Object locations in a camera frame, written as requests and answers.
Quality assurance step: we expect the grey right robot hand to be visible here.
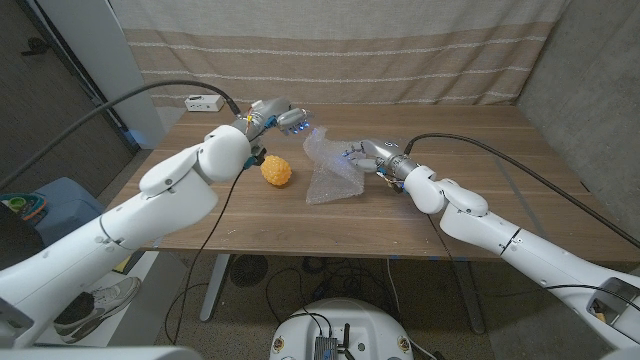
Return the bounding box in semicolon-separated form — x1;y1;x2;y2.
342;138;421;182

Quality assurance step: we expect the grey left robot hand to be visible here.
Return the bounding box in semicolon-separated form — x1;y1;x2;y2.
234;97;315;146

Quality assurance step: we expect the clear bubble wrap sheet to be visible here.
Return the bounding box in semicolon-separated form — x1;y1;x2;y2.
302;126;367;206

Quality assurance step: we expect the bumpy orange fruit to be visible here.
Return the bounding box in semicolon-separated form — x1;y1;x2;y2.
259;154;294;188

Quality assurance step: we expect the white power strip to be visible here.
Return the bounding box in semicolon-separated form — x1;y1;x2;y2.
184;94;226;113

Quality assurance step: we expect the beige striped curtain backdrop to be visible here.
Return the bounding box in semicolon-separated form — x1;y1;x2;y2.
108;0;571;109

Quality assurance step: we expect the round black floor fan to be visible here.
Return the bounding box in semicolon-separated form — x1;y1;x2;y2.
229;254;270;289

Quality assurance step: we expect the grey table leg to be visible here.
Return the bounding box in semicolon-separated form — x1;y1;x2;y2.
452;260;487;335

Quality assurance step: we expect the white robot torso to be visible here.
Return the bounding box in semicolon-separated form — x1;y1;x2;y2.
268;297;415;360

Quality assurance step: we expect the white table leg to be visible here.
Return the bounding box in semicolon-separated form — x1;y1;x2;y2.
199;253;232;323

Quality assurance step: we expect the small grey electronics box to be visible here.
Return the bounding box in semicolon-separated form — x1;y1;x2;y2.
313;335;340;360

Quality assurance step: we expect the grey white sneaker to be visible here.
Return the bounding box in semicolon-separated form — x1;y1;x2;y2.
52;276;143;345

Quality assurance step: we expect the colourful toy bowl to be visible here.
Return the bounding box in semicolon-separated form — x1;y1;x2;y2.
0;192;49;225

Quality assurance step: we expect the person in dark clothing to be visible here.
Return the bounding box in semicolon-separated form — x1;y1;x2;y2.
0;202;46;271

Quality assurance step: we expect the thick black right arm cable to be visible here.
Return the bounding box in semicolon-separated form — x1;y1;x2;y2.
403;132;640;250

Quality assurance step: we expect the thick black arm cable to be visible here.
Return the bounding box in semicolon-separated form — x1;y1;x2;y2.
0;79;244;191
403;132;640;250

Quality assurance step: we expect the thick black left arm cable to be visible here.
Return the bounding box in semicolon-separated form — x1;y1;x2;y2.
0;79;244;191

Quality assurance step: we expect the black floor cable bundle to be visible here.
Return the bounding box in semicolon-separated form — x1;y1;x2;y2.
264;255;401;326

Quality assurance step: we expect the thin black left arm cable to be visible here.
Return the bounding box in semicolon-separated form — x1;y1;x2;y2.
171;167;247;347

